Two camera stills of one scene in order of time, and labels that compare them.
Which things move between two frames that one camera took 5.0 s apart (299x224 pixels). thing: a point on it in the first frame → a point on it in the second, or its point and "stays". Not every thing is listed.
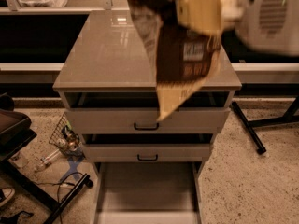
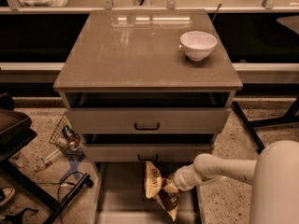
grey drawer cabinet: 146,170 stays
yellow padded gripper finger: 202,11 → 171,188
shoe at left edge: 7,193 stays
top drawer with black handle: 144,120 stays
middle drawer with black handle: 149,153 stays
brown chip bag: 181,59 → 154,183
